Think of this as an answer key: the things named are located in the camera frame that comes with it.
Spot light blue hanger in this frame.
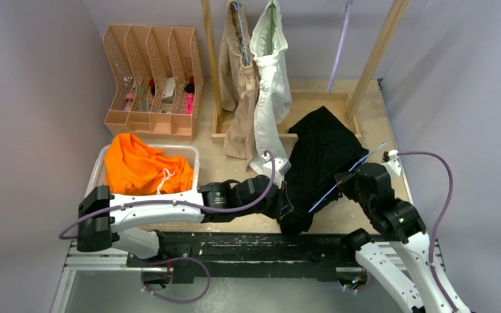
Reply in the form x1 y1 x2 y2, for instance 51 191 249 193
308 142 387 213

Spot black shorts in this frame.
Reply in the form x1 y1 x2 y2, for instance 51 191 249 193
277 106 369 235

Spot white plastic perforated basket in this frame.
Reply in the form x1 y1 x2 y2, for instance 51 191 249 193
85 143 200 197

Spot orange shorts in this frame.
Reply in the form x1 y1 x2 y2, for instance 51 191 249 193
104 133 194 196

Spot white shorts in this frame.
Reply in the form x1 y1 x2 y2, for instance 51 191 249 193
249 1 292 174

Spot lilac plastic hanger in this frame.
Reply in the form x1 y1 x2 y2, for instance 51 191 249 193
326 0 354 93

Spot green hanger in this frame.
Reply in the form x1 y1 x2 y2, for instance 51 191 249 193
267 1 276 55

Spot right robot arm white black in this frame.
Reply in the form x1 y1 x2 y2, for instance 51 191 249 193
335 163 470 312

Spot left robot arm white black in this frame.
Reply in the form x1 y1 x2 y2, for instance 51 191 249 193
76 175 294 267

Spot beige shorts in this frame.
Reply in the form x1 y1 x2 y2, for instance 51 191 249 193
219 1 260 161

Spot wooden clothes rack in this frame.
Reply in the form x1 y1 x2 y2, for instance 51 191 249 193
200 0 408 144

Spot pink marker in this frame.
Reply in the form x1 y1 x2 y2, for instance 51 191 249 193
185 93 194 115

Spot white small box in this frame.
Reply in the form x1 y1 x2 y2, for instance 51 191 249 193
162 77 175 104

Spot peach plastic file organizer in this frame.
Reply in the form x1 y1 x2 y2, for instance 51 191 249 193
102 24 204 141

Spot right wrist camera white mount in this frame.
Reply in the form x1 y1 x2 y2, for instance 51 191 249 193
381 149 402 179

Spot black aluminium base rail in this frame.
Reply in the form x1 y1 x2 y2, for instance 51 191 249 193
62 231 446 286

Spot purple cable loop under rail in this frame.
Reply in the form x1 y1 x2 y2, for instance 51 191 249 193
140 257 211 305

